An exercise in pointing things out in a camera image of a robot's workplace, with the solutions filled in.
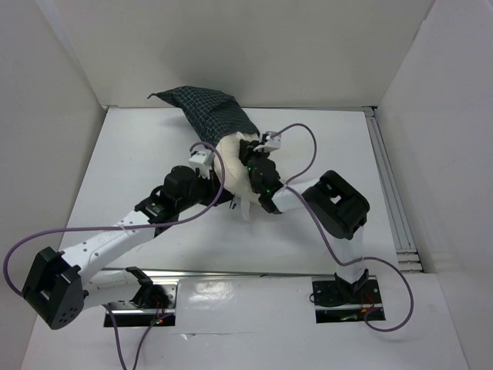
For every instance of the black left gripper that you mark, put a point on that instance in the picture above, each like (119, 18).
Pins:
(213, 188)

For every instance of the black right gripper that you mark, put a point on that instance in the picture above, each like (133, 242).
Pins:
(249, 153)

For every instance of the cream white pillow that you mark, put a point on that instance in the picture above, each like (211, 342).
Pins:
(237, 181)

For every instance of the dark plaid pillowcase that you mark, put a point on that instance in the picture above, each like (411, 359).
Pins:
(211, 113)

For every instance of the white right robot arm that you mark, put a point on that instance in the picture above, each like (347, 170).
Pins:
(339, 209)

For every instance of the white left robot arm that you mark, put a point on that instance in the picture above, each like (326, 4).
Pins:
(60, 285)

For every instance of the white pillow tag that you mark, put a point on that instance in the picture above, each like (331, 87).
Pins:
(241, 204)

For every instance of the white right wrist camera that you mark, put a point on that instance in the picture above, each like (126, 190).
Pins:
(270, 141)

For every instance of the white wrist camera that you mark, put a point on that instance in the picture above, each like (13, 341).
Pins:
(270, 141)
(201, 162)

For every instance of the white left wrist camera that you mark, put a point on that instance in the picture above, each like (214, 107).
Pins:
(201, 162)

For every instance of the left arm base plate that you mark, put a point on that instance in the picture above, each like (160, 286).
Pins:
(160, 306)

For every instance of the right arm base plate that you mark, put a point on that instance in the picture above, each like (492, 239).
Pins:
(330, 306)

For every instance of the aluminium frame rail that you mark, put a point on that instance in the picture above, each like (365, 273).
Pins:
(136, 148)

